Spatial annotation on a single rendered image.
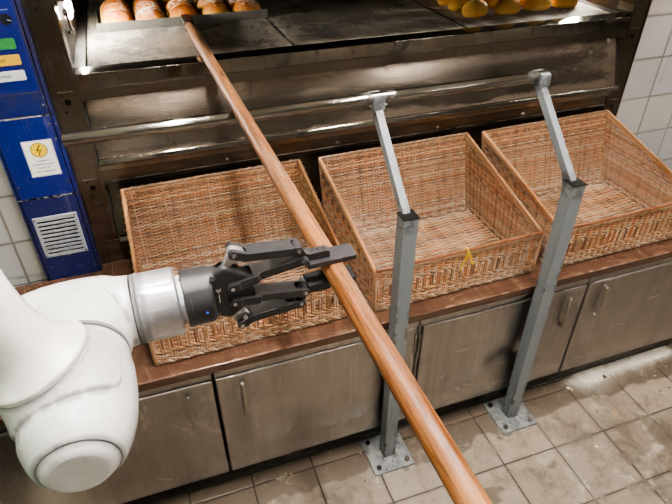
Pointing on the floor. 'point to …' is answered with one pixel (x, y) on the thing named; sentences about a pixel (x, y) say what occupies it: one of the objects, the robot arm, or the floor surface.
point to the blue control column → (18, 103)
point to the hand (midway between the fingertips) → (330, 266)
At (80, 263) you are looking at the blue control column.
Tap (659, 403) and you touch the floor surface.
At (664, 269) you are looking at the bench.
